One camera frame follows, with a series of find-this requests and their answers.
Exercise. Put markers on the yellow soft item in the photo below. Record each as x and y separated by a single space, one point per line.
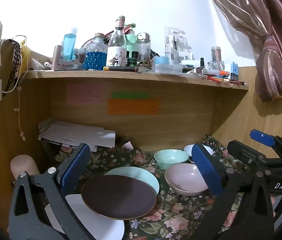
25 57

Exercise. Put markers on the pink tube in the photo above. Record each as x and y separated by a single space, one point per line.
56 57

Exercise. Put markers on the pink bowl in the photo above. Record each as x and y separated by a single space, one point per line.
183 180

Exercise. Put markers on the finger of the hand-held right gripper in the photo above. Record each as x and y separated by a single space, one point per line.
244 152
262 136

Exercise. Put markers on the pink striped curtain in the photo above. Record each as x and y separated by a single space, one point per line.
243 5

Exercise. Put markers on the clear bottle with illustrated label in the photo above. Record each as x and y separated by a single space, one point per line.
116 55

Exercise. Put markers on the small dark green bottle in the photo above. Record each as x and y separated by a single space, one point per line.
132 60

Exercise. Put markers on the small white bowl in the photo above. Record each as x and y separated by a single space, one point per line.
188 150

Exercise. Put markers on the pink sticky note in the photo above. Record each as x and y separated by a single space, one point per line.
83 95

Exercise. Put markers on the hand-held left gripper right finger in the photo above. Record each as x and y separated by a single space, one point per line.
206 170

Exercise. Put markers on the clear round-topped bottle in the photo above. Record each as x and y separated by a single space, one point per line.
143 47

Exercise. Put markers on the dark floral tablecloth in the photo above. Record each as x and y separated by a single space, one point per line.
181 212

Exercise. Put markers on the clear blister packages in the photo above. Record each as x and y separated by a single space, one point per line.
178 45

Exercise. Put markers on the pale pink cylindrical container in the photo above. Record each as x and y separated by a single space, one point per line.
22 163

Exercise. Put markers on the light teal bowl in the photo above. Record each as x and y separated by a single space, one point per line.
171 160

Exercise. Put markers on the faceted bottle with blue liquid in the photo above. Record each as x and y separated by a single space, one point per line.
94 57

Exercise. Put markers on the green sticky note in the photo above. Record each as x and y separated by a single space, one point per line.
131 95

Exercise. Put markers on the white plate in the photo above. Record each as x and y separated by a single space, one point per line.
98 225

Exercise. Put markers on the light teal plate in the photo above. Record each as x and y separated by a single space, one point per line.
141 173

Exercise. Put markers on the brown marker pen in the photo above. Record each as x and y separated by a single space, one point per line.
121 68

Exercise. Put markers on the clear plastic box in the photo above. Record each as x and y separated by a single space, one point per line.
168 68

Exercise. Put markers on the stack of white papers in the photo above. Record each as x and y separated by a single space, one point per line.
81 135

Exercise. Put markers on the mint green bottle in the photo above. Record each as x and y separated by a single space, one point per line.
131 42

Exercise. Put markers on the wooden desk hutch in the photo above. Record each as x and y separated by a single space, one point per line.
186 130

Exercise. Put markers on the small blue box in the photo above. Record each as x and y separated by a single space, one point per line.
234 71

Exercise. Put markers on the tall light blue bottle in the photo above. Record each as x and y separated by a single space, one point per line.
69 45

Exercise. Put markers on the glass jar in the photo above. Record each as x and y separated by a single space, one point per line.
216 55

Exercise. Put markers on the small pale card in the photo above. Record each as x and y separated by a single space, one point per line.
128 145

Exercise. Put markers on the dark brown plate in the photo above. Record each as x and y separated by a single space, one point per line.
118 197

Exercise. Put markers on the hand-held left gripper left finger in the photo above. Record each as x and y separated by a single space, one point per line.
75 165

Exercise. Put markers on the light blue round container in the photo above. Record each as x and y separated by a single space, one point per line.
161 60

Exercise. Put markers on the orange sticky note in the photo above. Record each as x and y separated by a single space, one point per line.
133 107

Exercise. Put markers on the black lace headband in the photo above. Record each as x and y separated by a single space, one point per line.
15 62

